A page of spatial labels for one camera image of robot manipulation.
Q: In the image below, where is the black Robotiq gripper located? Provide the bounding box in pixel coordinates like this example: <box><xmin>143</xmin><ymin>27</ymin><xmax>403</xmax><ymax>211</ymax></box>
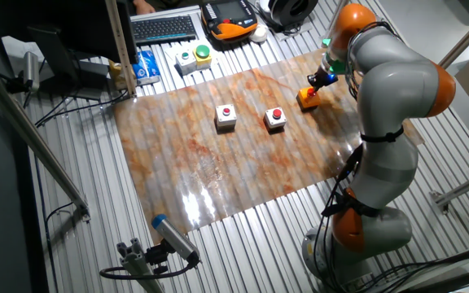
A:
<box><xmin>307</xmin><ymin>66</ymin><xmax>339</xmax><ymax>98</ymax></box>

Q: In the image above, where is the orange box red mushroom button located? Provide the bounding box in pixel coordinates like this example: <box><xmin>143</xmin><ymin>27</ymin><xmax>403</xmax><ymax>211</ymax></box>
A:
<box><xmin>296</xmin><ymin>86</ymin><xmax>322</xmax><ymax>111</ymax></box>

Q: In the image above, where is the grey box red mushroom button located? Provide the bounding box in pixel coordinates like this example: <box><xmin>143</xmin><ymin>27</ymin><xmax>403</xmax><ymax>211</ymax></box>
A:
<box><xmin>263</xmin><ymin>107</ymin><xmax>288</xmax><ymax>131</ymax></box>

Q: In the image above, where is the person's bare hand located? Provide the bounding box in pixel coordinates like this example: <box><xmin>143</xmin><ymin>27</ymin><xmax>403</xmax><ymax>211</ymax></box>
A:
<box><xmin>131</xmin><ymin>0</ymin><xmax>155</xmax><ymax>15</ymax></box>

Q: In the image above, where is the white computer mouse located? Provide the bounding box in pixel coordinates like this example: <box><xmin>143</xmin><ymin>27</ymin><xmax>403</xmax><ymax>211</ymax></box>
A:
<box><xmin>249</xmin><ymin>24</ymin><xmax>269</xmax><ymax>44</ymax></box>

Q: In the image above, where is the grey box flat red button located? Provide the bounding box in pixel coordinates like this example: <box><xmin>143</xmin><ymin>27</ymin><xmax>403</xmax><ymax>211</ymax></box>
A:
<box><xmin>213</xmin><ymin>103</ymin><xmax>239</xmax><ymax>132</ymax></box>

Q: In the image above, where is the orange black teach pendant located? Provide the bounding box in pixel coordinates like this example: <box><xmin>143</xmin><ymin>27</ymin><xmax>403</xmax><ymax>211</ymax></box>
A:
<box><xmin>200</xmin><ymin>0</ymin><xmax>259</xmax><ymax>42</ymax></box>

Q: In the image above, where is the yellow box green mushroom button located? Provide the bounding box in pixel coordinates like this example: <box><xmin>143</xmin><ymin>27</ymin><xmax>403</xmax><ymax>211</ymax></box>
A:
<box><xmin>192</xmin><ymin>44</ymin><xmax>213</xmax><ymax>70</ymax></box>

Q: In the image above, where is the marble pattern table mat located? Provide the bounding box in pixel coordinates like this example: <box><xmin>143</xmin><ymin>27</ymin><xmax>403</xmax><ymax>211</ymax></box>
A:
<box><xmin>113</xmin><ymin>48</ymin><xmax>425</xmax><ymax>245</ymax></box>

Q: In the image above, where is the grey box small green button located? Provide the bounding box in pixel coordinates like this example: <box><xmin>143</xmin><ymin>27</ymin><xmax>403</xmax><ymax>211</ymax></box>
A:
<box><xmin>174</xmin><ymin>50</ymin><xmax>198</xmax><ymax>77</ymax></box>

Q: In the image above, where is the black computer keyboard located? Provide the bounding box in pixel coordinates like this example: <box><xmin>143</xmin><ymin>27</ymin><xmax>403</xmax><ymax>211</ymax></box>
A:
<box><xmin>130</xmin><ymin>15</ymin><xmax>198</xmax><ymax>46</ymax></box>

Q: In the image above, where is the blue white tissue packet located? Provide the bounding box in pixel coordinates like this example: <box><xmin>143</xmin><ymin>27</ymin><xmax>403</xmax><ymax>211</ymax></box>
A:
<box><xmin>131</xmin><ymin>49</ymin><xmax>162</xmax><ymax>86</ymax></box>

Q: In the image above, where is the yellow plastic bag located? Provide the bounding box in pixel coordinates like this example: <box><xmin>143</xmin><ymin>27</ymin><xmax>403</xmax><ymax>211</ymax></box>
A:
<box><xmin>107</xmin><ymin>59</ymin><xmax>136</xmax><ymax>90</ymax></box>

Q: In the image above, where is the black computer monitor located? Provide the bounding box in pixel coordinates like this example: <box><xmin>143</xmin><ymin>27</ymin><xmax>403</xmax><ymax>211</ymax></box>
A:
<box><xmin>0</xmin><ymin>0</ymin><xmax>138</xmax><ymax>102</ymax></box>

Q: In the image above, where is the short aluminium profile stub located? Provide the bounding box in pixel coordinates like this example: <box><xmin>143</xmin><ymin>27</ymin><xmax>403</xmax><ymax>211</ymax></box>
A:
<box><xmin>116</xmin><ymin>238</ymin><xmax>164</xmax><ymax>293</ymax></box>

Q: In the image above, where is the grey metal base plate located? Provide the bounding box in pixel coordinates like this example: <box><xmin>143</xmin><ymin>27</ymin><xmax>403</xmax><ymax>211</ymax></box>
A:
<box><xmin>274</xmin><ymin>20</ymin><xmax>315</xmax><ymax>42</ymax></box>

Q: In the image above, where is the black round cable spool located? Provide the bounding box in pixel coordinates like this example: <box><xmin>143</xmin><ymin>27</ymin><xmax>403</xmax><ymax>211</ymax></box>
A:
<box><xmin>267</xmin><ymin>0</ymin><xmax>319</xmax><ymax>28</ymax></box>

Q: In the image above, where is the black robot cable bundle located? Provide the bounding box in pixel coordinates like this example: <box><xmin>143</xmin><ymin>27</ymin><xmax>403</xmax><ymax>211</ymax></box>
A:
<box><xmin>311</xmin><ymin>20</ymin><xmax>406</xmax><ymax>293</ymax></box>

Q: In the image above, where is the tan aluminium upright post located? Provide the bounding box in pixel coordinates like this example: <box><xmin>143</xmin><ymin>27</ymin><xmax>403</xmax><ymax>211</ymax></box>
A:
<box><xmin>103</xmin><ymin>0</ymin><xmax>138</xmax><ymax>98</ymax></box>

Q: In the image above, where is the silver camera blue cap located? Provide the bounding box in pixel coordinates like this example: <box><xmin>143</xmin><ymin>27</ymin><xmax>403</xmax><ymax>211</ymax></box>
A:
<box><xmin>151</xmin><ymin>213</ymin><xmax>201</xmax><ymax>265</ymax></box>

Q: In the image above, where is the black camera clamp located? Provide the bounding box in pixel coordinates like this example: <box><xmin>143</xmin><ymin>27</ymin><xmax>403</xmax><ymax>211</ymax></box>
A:
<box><xmin>144</xmin><ymin>239</ymin><xmax>170</xmax><ymax>274</ymax></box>

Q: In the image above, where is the plain silver camera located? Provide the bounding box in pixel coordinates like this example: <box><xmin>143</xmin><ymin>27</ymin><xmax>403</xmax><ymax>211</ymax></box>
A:
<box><xmin>21</xmin><ymin>50</ymin><xmax>41</xmax><ymax>93</ymax></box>

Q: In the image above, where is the long dark frame bar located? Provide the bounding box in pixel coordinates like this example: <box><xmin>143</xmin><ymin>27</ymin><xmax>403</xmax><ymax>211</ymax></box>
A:
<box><xmin>0</xmin><ymin>56</ymin><xmax>91</xmax><ymax>223</ymax></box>

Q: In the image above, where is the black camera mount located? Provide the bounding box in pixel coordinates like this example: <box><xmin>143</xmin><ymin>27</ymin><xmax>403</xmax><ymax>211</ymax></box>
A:
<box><xmin>5</xmin><ymin>76</ymin><xmax>27</xmax><ymax>95</ymax></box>

